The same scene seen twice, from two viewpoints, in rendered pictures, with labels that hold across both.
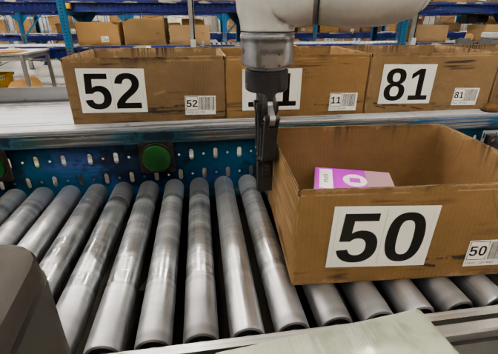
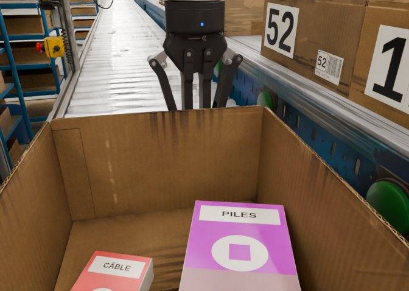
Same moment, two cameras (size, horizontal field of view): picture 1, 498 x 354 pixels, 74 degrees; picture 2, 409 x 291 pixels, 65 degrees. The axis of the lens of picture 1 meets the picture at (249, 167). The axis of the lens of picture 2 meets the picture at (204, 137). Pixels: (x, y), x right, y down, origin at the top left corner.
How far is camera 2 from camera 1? 73 cm
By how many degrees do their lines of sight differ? 75
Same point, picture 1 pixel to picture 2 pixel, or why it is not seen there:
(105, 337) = not seen: hidden behind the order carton
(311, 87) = not seen: outside the picture
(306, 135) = (285, 142)
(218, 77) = (353, 32)
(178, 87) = (316, 37)
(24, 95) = not seen: hidden behind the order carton
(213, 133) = (304, 104)
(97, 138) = (249, 68)
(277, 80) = (168, 13)
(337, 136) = (313, 177)
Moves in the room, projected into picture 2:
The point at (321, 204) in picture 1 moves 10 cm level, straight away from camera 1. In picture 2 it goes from (43, 148) to (123, 153)
